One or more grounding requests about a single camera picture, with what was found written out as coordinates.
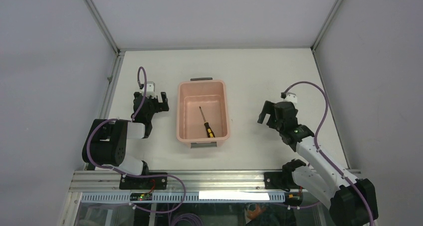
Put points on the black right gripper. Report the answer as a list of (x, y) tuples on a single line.
[(273, 112)]

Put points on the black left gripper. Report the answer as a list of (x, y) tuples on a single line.
[(151, 103)]

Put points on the black yellow screwdriver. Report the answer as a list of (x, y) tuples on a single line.
[(209, 131)]

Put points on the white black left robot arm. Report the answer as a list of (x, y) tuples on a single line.
[(121, 144)]

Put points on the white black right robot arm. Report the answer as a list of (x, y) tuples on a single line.
[(351, 201)]

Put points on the pink plastic bin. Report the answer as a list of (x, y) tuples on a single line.
[(210, 94)]

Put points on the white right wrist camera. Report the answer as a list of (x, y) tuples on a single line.
[(289, 97)]

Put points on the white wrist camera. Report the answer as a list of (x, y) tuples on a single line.
[(289, 97), (149, 89)]

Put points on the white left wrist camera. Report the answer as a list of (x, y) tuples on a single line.
[(149, 89)]

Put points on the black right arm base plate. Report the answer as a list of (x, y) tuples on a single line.
[(280, 180)]

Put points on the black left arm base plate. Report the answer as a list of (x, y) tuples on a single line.
[(157, 181)]

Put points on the aluminium mounting rail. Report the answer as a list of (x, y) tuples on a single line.
[(194, 180)]

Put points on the white slotted cable duct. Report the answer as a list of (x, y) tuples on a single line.
[(193, 197)]

